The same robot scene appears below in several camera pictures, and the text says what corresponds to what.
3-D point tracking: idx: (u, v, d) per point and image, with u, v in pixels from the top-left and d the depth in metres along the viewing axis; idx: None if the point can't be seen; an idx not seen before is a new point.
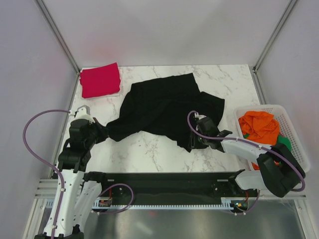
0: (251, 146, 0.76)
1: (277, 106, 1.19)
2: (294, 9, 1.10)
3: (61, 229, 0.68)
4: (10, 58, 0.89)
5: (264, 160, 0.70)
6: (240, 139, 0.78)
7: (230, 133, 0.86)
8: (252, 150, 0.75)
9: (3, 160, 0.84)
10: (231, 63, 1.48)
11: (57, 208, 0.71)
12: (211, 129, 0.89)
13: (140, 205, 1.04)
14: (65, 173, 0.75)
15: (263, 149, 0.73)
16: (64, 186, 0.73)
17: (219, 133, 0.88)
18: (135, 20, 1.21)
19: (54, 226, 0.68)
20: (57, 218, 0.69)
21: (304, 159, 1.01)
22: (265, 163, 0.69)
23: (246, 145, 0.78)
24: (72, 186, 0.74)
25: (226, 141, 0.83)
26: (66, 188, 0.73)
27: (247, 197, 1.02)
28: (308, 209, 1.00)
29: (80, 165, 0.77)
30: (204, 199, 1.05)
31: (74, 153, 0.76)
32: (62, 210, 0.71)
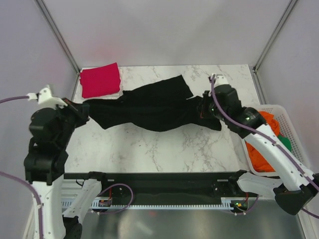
0: (293, 167, 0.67)
1: (277, 106, 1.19)
2: (294, 9, 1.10)
3: None
4: (10, 58, 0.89)
5: (304, 193, 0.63)
6: (279, 146, 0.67)
7: (263, 123, 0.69)
8: (291, 173, 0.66)
9: (4, 161, 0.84)
10: (231, 63, 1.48)
11: (39, 223, 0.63)
12: (234, 104, 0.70)
13: (140, 205, 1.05)
14: (37, 185, 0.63)
15: (306, 179, 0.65)
16: (40, 201, 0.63)
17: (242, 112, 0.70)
18: (135, 20, 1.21)
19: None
20: (42, 233, 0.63)
21: (304, 159, 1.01)
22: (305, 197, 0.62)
23: (289, 164, 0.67)
24: (50, 199, 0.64)
25: (260, 139, 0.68)
26: (43, 202, 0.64)
27: (247, 197, 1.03)
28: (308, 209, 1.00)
29: (54, 172, 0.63)
30: (204, 199, 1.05)
31: (43, 157, 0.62)
32: (46, 224, 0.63)
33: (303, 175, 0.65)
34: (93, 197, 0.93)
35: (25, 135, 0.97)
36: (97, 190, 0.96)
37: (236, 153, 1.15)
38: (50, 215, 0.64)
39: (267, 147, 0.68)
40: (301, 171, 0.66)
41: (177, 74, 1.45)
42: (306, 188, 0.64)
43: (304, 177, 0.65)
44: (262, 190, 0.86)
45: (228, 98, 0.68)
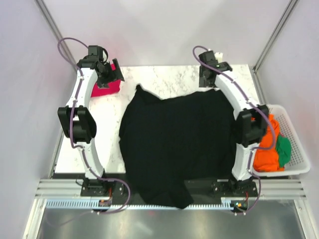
0: (241, 96, 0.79)
1: (277, 106, 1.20)
2: (294, 10, 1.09)
3: (81, 102, 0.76)
4: (11, 58, 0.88)
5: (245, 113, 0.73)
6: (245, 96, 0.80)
7: (230, 69, 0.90)
8: (239, 101, 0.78)
9: (5, 161, 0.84)
10: (231, 63, 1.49)
11: (78, 87, 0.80)
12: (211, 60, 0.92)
13: (139, 206, 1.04)
14: (84, 70, 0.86)
15: (250, 104, 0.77)
16: (82, 75, 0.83)
17: (220, 64, 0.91)
18: (136, 20, 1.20)
19: (75, 99, 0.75)
20: (77, 95, 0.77)
21: (304, 159, 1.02)
22: (241, 115, 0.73)
23: (235, 90, 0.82)
24: (89, 78, 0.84)
25: (222, 78, 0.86)
26: (84, 78, 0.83)
27: (247, 197, 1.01)
28: (307, 207, 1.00)
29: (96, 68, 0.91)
30: (205, 199, 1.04)
31: (87, 62, 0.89)
32: (83, 88, 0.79)
33: (248, 101, 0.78)
34: (97, 169, 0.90)
35: (25, 136, 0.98)
36: (101, 172, 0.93)
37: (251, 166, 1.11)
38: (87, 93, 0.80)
39: (227, 83, 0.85)
40: (246, 98, 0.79)
41: (177, 74, 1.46)
42: (247, 110, 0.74)
43: (248, 103, 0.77)
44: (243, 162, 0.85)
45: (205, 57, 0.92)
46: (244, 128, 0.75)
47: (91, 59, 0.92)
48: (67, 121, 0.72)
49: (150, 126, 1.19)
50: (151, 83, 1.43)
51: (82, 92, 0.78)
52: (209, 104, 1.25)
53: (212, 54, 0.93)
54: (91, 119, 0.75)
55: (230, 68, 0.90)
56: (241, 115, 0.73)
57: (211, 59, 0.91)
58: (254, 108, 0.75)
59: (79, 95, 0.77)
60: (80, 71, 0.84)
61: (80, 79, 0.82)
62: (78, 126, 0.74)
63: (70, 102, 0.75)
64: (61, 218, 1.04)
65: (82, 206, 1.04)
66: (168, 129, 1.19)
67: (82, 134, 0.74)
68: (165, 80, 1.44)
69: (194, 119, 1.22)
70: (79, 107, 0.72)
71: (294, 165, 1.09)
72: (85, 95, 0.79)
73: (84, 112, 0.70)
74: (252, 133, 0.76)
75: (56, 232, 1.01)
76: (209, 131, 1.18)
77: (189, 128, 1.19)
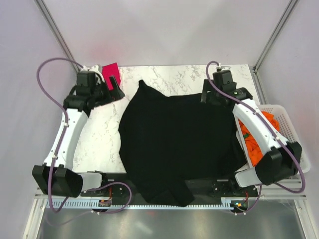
0: (268, 132, 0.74)
1: (277, 106, 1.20)
2: (294, 10, 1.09)
3: (61, 161, 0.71)
4: (11, 58, 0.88)
5: (273, 153, 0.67)
6: (262, 120, 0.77)
7: (249, 97, 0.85)
8: (266, 136, 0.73)
9: (5, 162, 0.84)
10: (231, 63, 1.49)
11: (59, 141, 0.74)
12: (228, 83, 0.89)
13: (139, 205, 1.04)
14: (70, 112, 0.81)
15: (278, 141, 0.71)
16: (68, 123, 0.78)
17: (237, 90, 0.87)
18: (136, 19, 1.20)
19: (54, 156, 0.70)
20: (58, 151, 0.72)
21: (304, 159, 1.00)
22: (270, 155, 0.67)
23: (260, 124, 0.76)
24: (76, 124, 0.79)
25: (243, 109, 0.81)
26: (69, 124, 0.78)
27: (247, 197, 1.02)
28: (307, 207, 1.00)
29: (85, 108, 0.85)
30: (204, 198, 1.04)
31: (77, 99, 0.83)
32: (64, 144, 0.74)
33: (275, 138, 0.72)
34: (91, 185, 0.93)
35: (25, 136, 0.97)
36: (98, 183, 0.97)
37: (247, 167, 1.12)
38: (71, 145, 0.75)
39: (247, 115, 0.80)
40: (274, 135, 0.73)
41: (177, 74, 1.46)
42: (276, 149, 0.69)
43: (276, 141, 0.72)
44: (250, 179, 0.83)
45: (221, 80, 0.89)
46: (273, 170, 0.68)
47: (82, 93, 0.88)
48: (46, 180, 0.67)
49: (154, 127, 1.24)
50: (151, 83, 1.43)
51: (65, 144, 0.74)
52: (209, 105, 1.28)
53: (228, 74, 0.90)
54: (72, 179, 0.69)
55: (249, 96, 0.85)
56: (269, 154, 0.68)
57: (228, 82, 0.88)
58: (283, 149, 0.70)
59: (61, 150, 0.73)
60: (66, 116, 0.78)
61: (65, 126, 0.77)
62: (57, 186, 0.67)
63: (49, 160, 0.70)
64: (61, 218, 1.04)
65: (83, 206, 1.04)
66: (168, 130, 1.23)
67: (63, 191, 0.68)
68: (166, 80, 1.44)
69: (196, 120, 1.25)
70: (59, 167, 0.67)
71: None
72: (69, 149, 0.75)
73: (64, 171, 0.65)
74: (282, 174, 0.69)
75: (56, 232, 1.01)
76: (210, 131, 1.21)
77: (190, 129, 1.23)
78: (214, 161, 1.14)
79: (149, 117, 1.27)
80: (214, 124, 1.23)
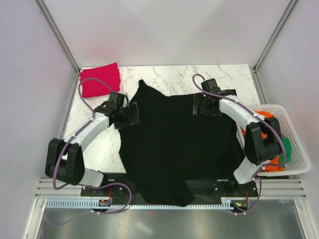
0: (246, 113, 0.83)
1: (277, 106, 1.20)
2: (294, 10, 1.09)
3: (78, 140, 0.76)
4: (11, 58, 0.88)
5: (252, 126, 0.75)
6: (239, 103, 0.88)
7: (232, 93, 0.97)
8: (245, 116, 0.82)
9: (5, 161, 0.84)
10: (231, 63, 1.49)
11: (82, 127, 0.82)
12: (214, 88, 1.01)
13: (140, 205, 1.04)
14: (98, 114, 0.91)
15: (257, 118, 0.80)
16: (93, 119, 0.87)
17: (222, 91, 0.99)
18: (136, 20, 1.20)
19: (73, 135, 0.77)
20: (78, 133, 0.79)
21: (304, 158, 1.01)
22: (250, 128, 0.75)
23: (239, 109, 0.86)
24: (99, 122, 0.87)
25: (225, 101, 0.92)
26: (94, 120, 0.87)
27: (247, 197, 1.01)
28: (307, 207, 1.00)
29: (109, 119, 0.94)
30: (204, 198, 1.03)
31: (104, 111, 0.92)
32: (85, 130, 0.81)
33: (254, 116, 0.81)
34: (91, 182, 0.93)
35: (25, 136, 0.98)
36: (98, 182, 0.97)
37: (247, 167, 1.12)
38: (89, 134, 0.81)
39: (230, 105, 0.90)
40: (252, 113, 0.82)
41: (177, 74, 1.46)
42: (255, 123, 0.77)
43: (254, 117, 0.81)
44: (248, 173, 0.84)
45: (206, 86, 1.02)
46: (256, 143, 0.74)
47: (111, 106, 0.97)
48: (56, 155, 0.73)
49: (154, 127, 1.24)
50: (152, 83, 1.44)
51: (85, 131, 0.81)
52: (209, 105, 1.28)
53: (214, 81, 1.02)
54: (80, 164, 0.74)
55: (231, 94, 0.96)
56: (248, 127, 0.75)
57: (214, 87, 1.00)
58: (262, 122, 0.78)
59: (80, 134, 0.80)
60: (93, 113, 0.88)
61: (89, 120, 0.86)
62: (62, 166, 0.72)
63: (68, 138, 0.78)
64: (61, 218, 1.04)
65: (82, 206, 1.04)
66: (169, 130, 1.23)
67: (65, 176, 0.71)
68: (166, 80, 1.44)
69: (196, 120, 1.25)
70: (72, 146, 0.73)
71: (293, 165, 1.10)
72: (87, 137, 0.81)
73: (76, 151, 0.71)
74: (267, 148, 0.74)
75: (56, 232, 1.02)
76: (210, 131, 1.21)
77: (190, 129, 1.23)
78: (214, 161, 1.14)
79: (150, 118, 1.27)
80: (213, 124, 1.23)
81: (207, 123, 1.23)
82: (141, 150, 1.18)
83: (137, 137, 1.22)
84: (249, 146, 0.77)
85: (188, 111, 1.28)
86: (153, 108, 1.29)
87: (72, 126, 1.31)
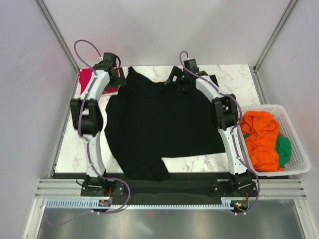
0: (214, 90, 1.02)
1: (277, 106, 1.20)
2: (294, 10, 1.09)
3: (92, 96, 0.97)
4: (10, 58, 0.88)
5: (215, 100, 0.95)
6: (209, 81, 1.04)
7: (206, 74, 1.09)
8: (213, 93, 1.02)
9: (4, 163, 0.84)
10: (231, 63, 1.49)
11: (90, 85, 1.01)
12: (193, 68, 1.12)
13: (140, 205, 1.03)
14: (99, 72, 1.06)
15: (220, 94, 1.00)
16: (96, 75, 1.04)
17: (199, 71, 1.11)
18: (136, 20, 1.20)
19: (86, 93, 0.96)
20: (89, 91, 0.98)
21: (304, 158, 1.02)
22: (214, 101, 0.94)
23: (210, 87, 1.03)
24: (102, 78, 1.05)
25: (199, 80, 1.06)
26: (97, 77, 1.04)
27: (246, 198, 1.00)
28: (307, 207, 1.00)
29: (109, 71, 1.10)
30: (204, 199, 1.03)
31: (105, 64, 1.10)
32: (95, 86, 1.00)
33: (219, 93, 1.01)
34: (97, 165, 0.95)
35: (25, 136, 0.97)
36: (102, 170, 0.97)
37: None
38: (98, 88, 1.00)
39: (202, 84, 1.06)
40: (217, 90, 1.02)
41: None
42: (219, 98, 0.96)
43: (219, 93, 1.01)
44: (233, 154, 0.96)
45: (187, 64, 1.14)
46: (218, 112, 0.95)
47: (105, 64, 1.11)
48: (78, 111, 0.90)
49: (143, 117, 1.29)
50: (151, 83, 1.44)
51: (94, 87, 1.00)
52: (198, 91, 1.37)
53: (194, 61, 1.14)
54: (99, 116, 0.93)
55: (205, 74, 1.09)
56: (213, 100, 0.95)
57: (193, 66, 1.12)
58: (225, 96, 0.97)
59: (91, 90, 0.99)
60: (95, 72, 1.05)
61: (94, 77, 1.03)
62: (85, 118, 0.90)
63: (83, 96, 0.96)
64: (61, 218, 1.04)
65: (82, 206, 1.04)
66: (168, 130, 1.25)
67: (88, 126, 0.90)
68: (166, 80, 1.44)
69: (195, 121, 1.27)
70: (89, 101, 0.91)
71: (293, 165, 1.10)
72: (97, 92, 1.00)
73: (93, 104, 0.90)
74: (227, 116, 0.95)
75: (56, 232, 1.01)
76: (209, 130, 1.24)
77: (183, 120, 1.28)
78: (203, 143, 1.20)
79: (149, 119, 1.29)
80: (202, 110, 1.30)
81: (206, 124, 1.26)
82: (141, 150, 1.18)
83: (124, 123, 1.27)
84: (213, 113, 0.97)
85: (187, 112, 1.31)
86: (149, 105, 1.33)
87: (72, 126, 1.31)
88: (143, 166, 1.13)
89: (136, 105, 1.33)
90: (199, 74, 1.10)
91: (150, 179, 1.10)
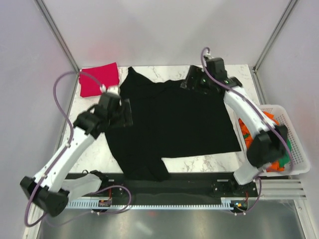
0: (256, 115, 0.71)
1: (277, 106, 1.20)
2: (293, 11, 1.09)
3: (49, 181, 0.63)
4: (10, 58, 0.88)
5: (260, 136, 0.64)
6: (248, 100, 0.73)
7: (240, 86, 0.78)
8: (254, 120, 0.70)
9: (4, 163, 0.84)
10: (231, 64, 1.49)
11: (55, 160, 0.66)
12: (220, 72, 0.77)
13: (140, 205, 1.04)
14: (77, 131, 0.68)
15: (266, 125, 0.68)
16: (70, 143, 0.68)
17: (228, 80, 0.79)
18: (135, 20, 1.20)
19: (43, 175, 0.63)
20: (50, 170, 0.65)
21: (304, 159, 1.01)
22: (259, 138, 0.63)
23: (248, 108, 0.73)
24: (78, 146, 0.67)
25: (232, 95, 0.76)
26: (71, 145, 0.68)
27: (247, 198, 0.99)
28: (307, 206, 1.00)
29: (94, 131, 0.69)
30: (204, 199, 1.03)
31: (90, 119, 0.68)
32: (59, 165, 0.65)
33: (264, 121, 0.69)
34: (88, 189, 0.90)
35: (25, 136, 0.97)
36: (96, 186, 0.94)
37: (236, 152, 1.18)
38: (65, 166, 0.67)
39: (238, 102, 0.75)
40: (263, 118, 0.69)
41: (177, 74, 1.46)
42: (264, 132, 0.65)
43: (264, 123, 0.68)
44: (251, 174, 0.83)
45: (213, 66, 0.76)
46: (263, 152, 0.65)
47: (91, 119, 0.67)
48: (29, 195, 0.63)
49: (143, 117, 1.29)
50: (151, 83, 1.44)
51: (56, 167, 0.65)
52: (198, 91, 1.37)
53: (223, 63, 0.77)
54: (54, 205, 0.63)
55: (240, 85, 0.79)
56: (259, 137, 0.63)
57: (221, 70, 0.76)
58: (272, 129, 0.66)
59: (52, 171, 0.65)
60: (71, 138, 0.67)
61: (65, 146, 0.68)
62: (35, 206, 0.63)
63: (39, 178, 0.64)
64: (61, 218, 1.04)
65: (82, 206, 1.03)
66: (168, 130, 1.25)
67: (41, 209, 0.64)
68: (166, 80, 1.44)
69: (195, 121, 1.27)
70: (43, 187, 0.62)
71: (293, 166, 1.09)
72: (61, 172, 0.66)
73: (45, 196, 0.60)
74: (273, 157, 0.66)
75: (56, 232, 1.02)
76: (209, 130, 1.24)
77: (183, 120, 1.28)
78: (203, 144, 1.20)
79: (149, 119, 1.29)
80: (202, 109, 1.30)
81: (206, 123, 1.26)
82: (141, 150, 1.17)
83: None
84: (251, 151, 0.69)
85: (187, 112, 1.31)
86: (149, 105, 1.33)
87: None
88: (143, 166, 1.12)
89: (136, 105, 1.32)
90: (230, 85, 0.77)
91: (150, 179, 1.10)
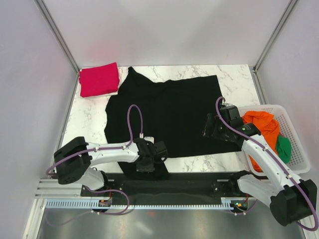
0: (279, 169, 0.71)
1: (277, 106, 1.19)
2: (293, 11, 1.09)
3: (94, 156, 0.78)
4: (10, 58, 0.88)
5: (286, 194, 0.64)
6: (268, 151, 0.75)
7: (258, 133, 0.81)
8: (278, 175, 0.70)
9: (4, 163, 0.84)
10: (231, 64, 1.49)
11: (109, 147, 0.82)
12: (235, 119, 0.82)
13: (140, 205, 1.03)
14: (133, 146, 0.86)
15: (292, 180, 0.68)
16: (126, 147, 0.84)
17: (245, 127, 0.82)
18: (135, 19, 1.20)
19: (96, 148, 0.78)
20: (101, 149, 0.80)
21: (304, 159, 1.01)
22: (285, 197, 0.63)
23: (269, 159, 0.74)
24: (128, 154, 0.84)
25: (251, 144, 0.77)
26: (124, 149, 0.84)
27: (247, 198, 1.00)
28: (312, 222, 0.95)
29: (140, 158, 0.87)
30: (204, 199, 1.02)
31: (145, 148, 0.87)
32: (109, 152, 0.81)
33: (288, 178, 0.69)
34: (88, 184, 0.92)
35: (24, 136, 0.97)
36: (94, 186, 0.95)
37: (236, 152, 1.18)
38: (110, 157, 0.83)
39: (257, 151, 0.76)
40: (287, 173, 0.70)
41: (177, 74, 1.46)
42: (290, 189, 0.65)
43: (289, 179, 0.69)
44: (257, 192, 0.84)
45: (229, 114, 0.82)
46: (290, 210, 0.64)
47: (145, 150, 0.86)
48: (71, 150, 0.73)
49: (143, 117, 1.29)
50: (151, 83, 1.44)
51: (106, 153, 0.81)
52: (198, 91, 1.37)
53: (236, 111, 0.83)
54: (79, 174, 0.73)
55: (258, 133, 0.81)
56: (286, 197, 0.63)
57: (236, 118, 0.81)
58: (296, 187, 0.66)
59: (102, 151, 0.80)
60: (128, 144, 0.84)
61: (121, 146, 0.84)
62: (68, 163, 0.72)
63: (90, 146, 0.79)
64: (61, 218, 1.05)
65: (82, 206, 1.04)
66: (168, 130, 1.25)
67: (65, 169, 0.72)
68: (166, 80, 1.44)
69: (195, 121, 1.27)
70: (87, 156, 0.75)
71: (293, 165, 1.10)
72: (106, 158, 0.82)
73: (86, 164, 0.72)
74: (299, 215, 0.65)
75: (57, 232, 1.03)
76: None
77: (184, 120, 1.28)
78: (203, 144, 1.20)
79: (149, 119, 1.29)
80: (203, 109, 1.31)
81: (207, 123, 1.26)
82: None
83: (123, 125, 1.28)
84: (276, 208, 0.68)
85: (187, 112, 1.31)
86: (149, 105, 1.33)
87: (72, 126, 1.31)
88: None
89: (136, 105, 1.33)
90: (249, 133, 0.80)
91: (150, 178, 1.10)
